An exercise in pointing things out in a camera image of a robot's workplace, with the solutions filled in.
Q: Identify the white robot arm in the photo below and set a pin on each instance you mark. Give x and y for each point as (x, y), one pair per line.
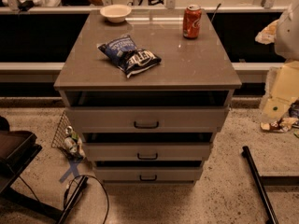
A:
(284, 34)

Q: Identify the small bottle in basket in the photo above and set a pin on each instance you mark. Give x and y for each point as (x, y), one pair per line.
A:
(71, 141)

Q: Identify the white bowl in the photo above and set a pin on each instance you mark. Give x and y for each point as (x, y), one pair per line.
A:
(115, 13)

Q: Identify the brown snack wrapper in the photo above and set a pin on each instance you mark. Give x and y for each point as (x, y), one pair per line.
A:
(281, 126)

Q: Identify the black metal floor bar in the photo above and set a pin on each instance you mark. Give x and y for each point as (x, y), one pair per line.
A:
(263, 181)

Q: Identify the wire mesh basket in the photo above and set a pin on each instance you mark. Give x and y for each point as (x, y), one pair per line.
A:
(59, 136)

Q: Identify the orange soda can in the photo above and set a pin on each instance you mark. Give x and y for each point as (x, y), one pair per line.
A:
(191, 21)

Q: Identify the blue snack packet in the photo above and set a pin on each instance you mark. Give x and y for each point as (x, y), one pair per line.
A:
(294, 111)

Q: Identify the grey drawer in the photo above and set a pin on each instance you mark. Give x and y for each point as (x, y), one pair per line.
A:
(147, 151)
(148, 174)
(146, 119)

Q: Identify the blue kettle chips bag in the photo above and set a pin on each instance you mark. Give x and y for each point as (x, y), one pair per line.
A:
(124, 53)

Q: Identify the grey drawer cabinet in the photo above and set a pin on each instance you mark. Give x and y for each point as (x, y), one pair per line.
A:
(192, 73)

